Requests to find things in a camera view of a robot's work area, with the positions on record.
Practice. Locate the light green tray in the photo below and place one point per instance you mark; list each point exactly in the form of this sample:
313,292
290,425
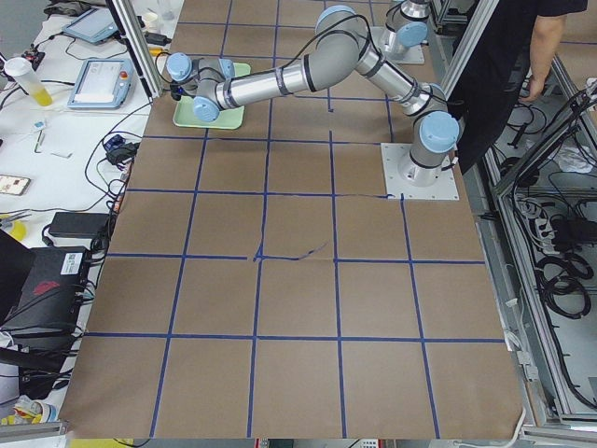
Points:
219,119

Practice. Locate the small black power brick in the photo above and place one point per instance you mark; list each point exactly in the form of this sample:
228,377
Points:
122,153

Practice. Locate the black power adapter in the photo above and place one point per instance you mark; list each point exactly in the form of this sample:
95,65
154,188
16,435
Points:
75,225

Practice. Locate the blue teach pendant near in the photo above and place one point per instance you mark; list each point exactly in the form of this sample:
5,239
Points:
102,84

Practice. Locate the blue teach pendant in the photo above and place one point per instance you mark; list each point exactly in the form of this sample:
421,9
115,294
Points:
95,26
102,84

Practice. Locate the white paper cup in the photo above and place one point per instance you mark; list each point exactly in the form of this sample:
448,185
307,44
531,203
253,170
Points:
151,22

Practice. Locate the black laptop computer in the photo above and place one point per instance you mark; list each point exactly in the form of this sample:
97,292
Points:
41,288

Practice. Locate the blue teach pendant far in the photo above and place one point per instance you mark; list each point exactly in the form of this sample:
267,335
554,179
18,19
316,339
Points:
95,26

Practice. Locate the person in black clothes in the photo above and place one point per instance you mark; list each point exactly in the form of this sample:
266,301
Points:
511,62

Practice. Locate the black smartphone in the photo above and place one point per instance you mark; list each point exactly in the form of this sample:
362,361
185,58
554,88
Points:
14,185

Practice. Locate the yellow liquid squeeze bottle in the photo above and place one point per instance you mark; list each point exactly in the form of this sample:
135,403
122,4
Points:
22,71

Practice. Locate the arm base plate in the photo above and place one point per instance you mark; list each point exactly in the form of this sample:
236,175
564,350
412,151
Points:
404,179
410,51

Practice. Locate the aluminium frame post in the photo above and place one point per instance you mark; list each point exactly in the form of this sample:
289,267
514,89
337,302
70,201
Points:
130,30

